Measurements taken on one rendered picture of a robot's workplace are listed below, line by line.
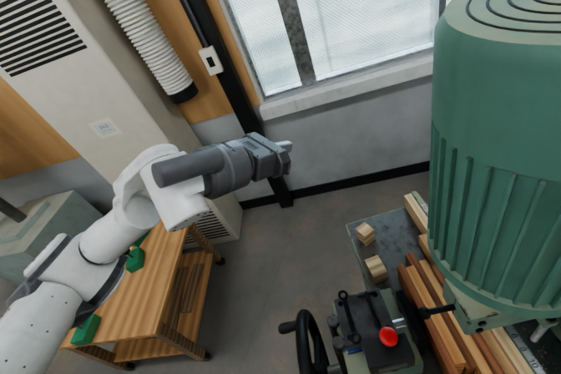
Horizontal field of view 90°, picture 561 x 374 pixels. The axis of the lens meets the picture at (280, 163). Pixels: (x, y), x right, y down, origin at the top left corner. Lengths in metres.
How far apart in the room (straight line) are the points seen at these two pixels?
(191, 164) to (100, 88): 1.19
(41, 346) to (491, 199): 0.56
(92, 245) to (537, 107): 0.56
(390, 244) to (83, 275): 0.67
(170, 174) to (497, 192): 0.34
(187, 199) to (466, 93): 0.34
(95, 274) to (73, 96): 1.17
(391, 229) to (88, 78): 1.38
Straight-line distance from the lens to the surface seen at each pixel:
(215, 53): 1.50
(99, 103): 1.61
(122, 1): 1.48
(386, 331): 0.60
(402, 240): 0.82
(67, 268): 0.59
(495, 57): 0.22
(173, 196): 0.41
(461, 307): 0.57
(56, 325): 0.57
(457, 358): 0.64
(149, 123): 1.56
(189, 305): 1.83
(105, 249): 0.55
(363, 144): 1.93
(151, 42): 1.49
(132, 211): 0.49
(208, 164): 0.40
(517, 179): 0.27
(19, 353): 0.54
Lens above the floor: 1.59
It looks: 38 degrees down
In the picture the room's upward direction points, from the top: 23 degrees counter-clockwise
